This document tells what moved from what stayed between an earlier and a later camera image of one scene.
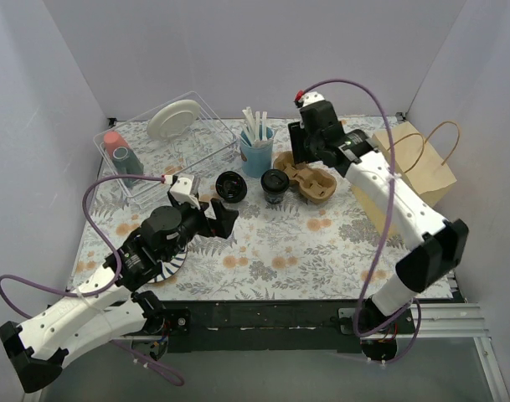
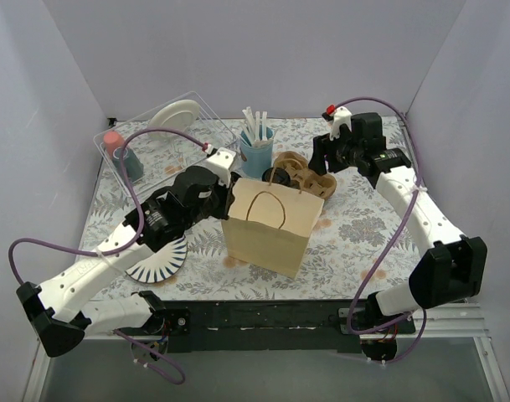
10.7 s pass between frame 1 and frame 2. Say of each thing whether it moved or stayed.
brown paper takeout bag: moved
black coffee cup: stayed
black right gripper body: moved
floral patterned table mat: stayed
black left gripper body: moved
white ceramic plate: stayed
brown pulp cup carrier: stayed
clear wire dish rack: stayed
